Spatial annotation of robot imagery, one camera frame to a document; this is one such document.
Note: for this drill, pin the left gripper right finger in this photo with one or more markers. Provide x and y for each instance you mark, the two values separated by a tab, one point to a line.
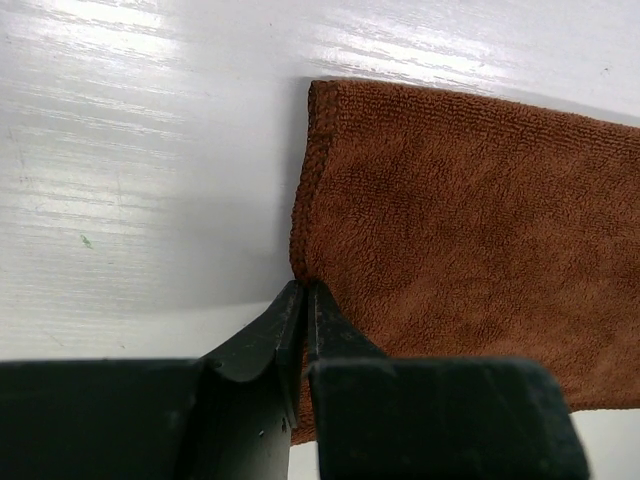
379	417

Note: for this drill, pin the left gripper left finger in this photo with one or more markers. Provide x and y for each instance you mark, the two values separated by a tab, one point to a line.
226	415

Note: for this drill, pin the brown towel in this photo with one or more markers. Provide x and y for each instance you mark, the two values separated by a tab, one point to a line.
447	223

